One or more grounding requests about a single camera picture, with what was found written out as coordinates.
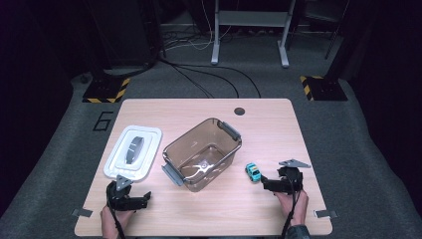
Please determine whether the white metal stand frame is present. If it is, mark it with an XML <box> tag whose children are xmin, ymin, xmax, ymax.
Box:
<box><xmin>210</xmin><ymin>0</ymin><xmax>298</xmax><ymax>69</ymax></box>

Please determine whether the white floor cable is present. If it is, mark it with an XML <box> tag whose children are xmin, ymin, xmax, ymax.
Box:
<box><xmin>164</xmin><ymin>0</ymin><xmax>234</xmax><ymax>52</ymax></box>

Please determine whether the long black floor cable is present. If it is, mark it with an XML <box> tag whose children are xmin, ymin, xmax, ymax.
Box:
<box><xmin>158</xmin><ymin>58</ymin><xmax>262</xmax><ymax>100</ymax></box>

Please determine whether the black yellow striped stand base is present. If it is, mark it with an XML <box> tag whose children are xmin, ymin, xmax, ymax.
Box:
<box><xmin>82</xmin><ymin>77</ymin><xmax>131</xmax><ymax>104</ymax></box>
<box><xmin>300</xmin><ymin>75</ymin><xmax>349</xmax><ymax>102</ymax></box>

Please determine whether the person's right hand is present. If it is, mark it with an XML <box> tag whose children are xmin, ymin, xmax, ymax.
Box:
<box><xmin>274</xmin><ymin>189</ymin><xmax>310</xmax><ymax>227</ymax></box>

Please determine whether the grey tape tab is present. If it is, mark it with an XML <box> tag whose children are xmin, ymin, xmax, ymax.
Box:
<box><xmin>72</xmin><ymin>208</ymin><xmax>95</xmax><ymax>219</ymax></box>
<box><xmin>315</xmin><ymin>209</ymin><xmax>339</xmax><ymax>219</ymax></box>

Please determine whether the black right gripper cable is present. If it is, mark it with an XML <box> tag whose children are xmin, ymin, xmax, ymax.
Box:
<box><xmin>280</xmin><ymin>170</ymin><xmax>302</xmax><ymax>239</ymax></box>

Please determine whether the blue toy car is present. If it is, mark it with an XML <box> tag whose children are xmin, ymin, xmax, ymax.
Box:
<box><xmin>244</xmin><ymin>162</ymin><xmax>263</xmax><ymax>183</ymax></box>

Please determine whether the dark box-shaped equipment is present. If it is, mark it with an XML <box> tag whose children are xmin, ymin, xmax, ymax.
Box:
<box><xmin>87</xmin><ymin>0</ymin><xmax>164</xmax><ymax>78</ymax></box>

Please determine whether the person's left hand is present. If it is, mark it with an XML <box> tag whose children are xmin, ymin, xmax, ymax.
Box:
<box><xmin>100</xmin><ymin>203</ymin><xmax>134</xmax><ymax>239</ymax></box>

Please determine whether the black stand post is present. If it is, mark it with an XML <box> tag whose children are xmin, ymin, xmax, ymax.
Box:
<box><xmin>325</xmin><ymin>0</ymin><xmax>353</xmax><ymax>81</ymax></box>

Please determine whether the white lid with grey handle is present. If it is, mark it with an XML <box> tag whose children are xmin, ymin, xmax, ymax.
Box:
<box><xmin>103</xmin><ymin>124</ymin><xmax>164</xmax><ymax>183</ymax></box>

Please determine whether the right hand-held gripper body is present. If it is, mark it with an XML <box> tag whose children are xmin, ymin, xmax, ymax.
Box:
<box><xmin>274</xmin><ymin>158</ymin><xmax>313</xmax><ymax>195</ymax></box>

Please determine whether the brown transparent storage box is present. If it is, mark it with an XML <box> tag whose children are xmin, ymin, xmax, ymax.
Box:
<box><xmin>160</xmin><ymin>117</ymin><xmax>244</xmax><ymax>193</ymax></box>

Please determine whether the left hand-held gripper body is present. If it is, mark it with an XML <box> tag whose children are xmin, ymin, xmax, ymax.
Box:
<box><xmin>105</xmin><ymin>174</ymin><xmax>145</xmax><ymax>212</ymax></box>

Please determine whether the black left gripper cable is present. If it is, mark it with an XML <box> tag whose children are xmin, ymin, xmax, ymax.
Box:
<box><xmin>105</xmin><ymin>190</ymin><xmax>127</xmax><ymax>239</ymax></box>

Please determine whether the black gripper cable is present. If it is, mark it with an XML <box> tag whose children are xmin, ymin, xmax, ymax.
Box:
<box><xmin>280</xmin><ymin>170</ymin><xmax>302</xmax><ymax>239</ymax></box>
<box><xmin>105</xmin><ymin>190</ymin><xmax>127</xmax><ymax>239</ymax></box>

